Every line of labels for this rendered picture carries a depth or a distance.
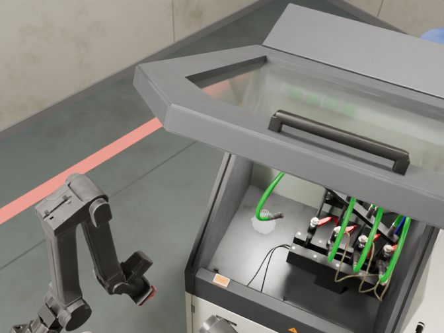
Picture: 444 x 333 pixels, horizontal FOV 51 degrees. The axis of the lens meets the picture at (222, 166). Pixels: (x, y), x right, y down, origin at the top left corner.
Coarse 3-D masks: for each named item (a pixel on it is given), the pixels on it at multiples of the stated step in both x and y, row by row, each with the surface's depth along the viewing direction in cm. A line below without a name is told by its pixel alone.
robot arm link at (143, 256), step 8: (136, 256) 132; (144, 256) 133; (120, 264) 132; (128, 264) 131; (136, 264) 131; (144, 264) 132; (152, 264) 135; (128, 272) 130; (136, 272) 132; (144, 272) 134; (112, 288) 125; (120, 288) 126
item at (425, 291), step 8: (440, 232) 138; (440, 240) 138; (432, 248) 141; (440, 248) 139; (432, 256) 142; (440, 256) 141; (432, 264) 143; (440, 264) 142; (424, 272) 146; (432, 272) 145; (440, 272) 144; (424, 280) 148; (432, 280) 146; (440, 280) 145; (424, 288) 149; (432, 288) 148; (440, 288) 147; (416, 296) 152; (424, 296) 151; (432, 296) 150; (440, 296) 148; (432, 304) 151; (440, 304) 150
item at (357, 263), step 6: (372, 204) 153; (372, 210) 154; (378, 210) 130; (366, 216) 158; (378, 216) 129; (378, 222) 129; (372, 228) 130; (372, 234) 129; (372, 240) 129; (366, 246) 130; (366, 252) 130; (354, 258) 146; (360, 258) 132; (354, 264) 142; (360, 264) 132; (354, 270) 136
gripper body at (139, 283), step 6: (138, 282) 137; (144, 282) 141; (138, 288) 138; (144, 288) 140; (150, 288) 140; (132, 294) 138; (138, 294) 140; (144, 294) 140; (150, 294) 140; (138, 300) 140
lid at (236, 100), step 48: (240, 48) 133; (144, 96) 75; (192, 96) 70; (240, 96) 85; (288, 96) 96; (336, 96) 110; (384, 96) 126; (432, 96) 138; (240, 144) 62; (288, 144) 60; (336, 144) 65; (384, 144) 60; (432, 144) 88; (384, 192) 57; (432, 192) 56
